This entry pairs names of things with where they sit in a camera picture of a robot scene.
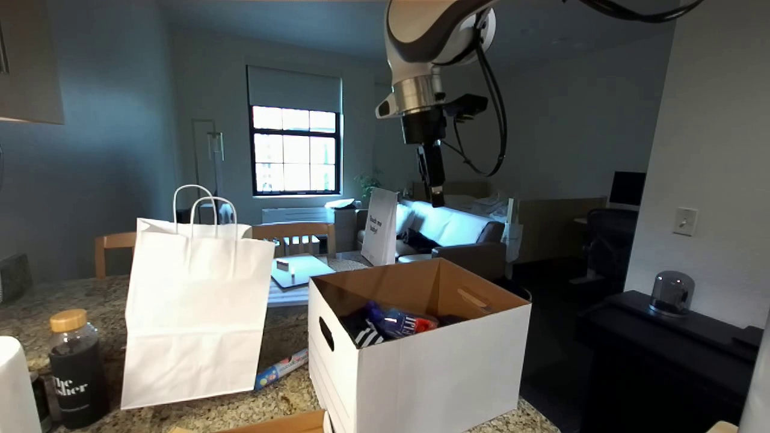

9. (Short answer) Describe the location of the black-framed window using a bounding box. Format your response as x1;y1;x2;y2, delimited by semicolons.
247;102;342;197

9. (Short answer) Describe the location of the grey sofa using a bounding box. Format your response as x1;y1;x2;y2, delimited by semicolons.
393;193;514;280

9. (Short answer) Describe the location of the white cardboard box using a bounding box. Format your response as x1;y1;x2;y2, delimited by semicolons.
306;254;534;433

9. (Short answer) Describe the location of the open laptop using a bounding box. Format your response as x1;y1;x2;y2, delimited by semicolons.
605;168;649;212

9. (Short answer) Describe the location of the clear Fiji water bottle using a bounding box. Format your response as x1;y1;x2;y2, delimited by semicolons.
363;301;440;342

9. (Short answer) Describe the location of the white paper bag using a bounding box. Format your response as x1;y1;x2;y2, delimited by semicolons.
117;181;276;411

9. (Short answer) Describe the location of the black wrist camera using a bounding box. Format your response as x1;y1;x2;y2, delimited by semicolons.
442;91;490;125

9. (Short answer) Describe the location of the dark desk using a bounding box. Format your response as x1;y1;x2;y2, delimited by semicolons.
569;201;643;283

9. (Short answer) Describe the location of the grey roller blind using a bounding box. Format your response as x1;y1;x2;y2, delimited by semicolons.
242;65;345;114

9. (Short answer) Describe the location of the white radiator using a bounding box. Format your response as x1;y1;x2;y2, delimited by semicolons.
258;201;335;229

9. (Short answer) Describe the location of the white light switch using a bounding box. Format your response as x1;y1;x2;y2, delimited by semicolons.
671;205;700;239

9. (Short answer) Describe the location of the black cabinet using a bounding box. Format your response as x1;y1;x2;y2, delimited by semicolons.
574;289;765;433

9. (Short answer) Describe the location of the pale blue flat tray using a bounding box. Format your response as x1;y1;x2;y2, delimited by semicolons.
268;251;336;291

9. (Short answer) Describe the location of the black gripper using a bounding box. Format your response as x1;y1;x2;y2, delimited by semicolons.
400;106;450;209

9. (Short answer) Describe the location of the wooden chair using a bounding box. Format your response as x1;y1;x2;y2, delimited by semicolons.
94;229;138;278
249;221;338;259

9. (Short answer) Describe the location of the dark jar with cork lid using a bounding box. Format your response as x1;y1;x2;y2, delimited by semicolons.
43;307;106;431

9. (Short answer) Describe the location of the glass dome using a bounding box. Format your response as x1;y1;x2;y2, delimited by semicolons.
647;270;697;316

